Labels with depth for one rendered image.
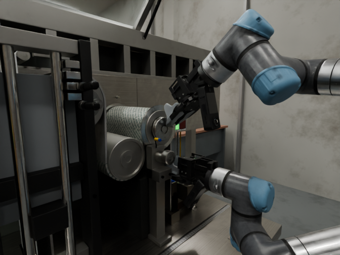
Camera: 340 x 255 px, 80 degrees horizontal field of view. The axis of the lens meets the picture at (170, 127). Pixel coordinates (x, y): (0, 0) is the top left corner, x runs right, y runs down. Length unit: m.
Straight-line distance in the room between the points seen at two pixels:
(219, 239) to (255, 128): 2.99
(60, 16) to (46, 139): 0.58
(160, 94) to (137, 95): 0.15
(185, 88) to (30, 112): 0.34
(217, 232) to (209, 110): 0.43
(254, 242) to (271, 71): 0.35
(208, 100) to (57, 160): 0.35
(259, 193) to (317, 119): 2.87
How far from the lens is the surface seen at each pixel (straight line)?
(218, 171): 0.58
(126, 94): 0.96
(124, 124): 0.69
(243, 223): 0.57
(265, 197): 0.53
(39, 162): 0.40
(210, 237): 0.76
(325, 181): 3.51
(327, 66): 0.51
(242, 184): 0.55
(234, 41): 0.47
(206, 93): 0.52
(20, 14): 0.86
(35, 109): 0.38
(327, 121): 3.35
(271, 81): 0.41
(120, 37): 0.98
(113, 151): 0.56
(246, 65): 0.44
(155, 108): 0.62
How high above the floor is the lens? 1.35
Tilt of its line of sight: 9 degrees down
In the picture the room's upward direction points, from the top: straight up
